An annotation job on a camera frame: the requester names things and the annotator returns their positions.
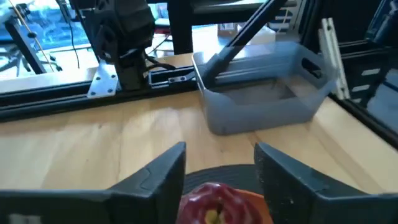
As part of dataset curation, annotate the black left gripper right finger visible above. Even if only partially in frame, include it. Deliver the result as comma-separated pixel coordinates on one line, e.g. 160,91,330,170
254,142,398,224

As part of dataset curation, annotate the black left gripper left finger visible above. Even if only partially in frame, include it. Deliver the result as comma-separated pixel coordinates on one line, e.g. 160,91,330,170
0,142,187,224

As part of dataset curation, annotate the red apple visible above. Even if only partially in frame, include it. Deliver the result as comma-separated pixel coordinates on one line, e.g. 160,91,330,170
175,182,265,224

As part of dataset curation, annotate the orange plate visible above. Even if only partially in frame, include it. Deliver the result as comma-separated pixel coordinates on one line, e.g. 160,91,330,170
229,188,274,224

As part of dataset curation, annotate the grey translucent plastic bin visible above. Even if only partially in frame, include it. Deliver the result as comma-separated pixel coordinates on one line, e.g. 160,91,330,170
192,42,338,136

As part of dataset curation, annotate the white aluminium profile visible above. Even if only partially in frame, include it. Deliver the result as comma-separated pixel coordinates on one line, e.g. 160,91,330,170
318,17,351,100

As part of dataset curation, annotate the small cardboard box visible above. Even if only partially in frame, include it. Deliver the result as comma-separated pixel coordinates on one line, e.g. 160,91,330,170
217,23,239,37

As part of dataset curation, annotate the silver corner bracket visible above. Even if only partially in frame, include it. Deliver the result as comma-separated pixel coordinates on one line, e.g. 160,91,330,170
86,60,119,98

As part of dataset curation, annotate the black aluminium table frame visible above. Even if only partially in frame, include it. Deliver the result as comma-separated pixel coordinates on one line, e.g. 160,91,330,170
0,0,398,141

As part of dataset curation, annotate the hanging yellow cable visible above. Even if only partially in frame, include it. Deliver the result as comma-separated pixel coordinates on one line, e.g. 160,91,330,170
7,0,55,72

